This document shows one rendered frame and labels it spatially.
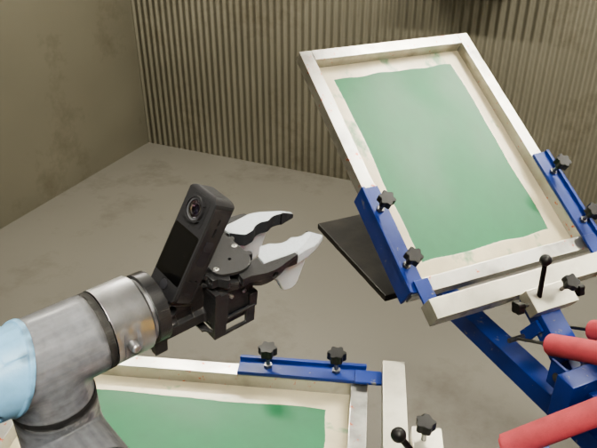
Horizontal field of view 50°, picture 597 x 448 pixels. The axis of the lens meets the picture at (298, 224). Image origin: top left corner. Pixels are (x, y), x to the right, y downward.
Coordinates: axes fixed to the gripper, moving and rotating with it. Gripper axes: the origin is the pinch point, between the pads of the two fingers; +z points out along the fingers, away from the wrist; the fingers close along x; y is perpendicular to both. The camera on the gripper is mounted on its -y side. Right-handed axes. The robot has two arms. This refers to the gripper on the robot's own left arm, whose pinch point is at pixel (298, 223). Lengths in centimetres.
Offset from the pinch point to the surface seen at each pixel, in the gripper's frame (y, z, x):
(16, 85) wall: 132, 84, -341
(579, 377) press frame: 61, 74, 18
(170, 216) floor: 204, 140, -258
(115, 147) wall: 207, 157, -364
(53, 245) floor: 207, 67, -273
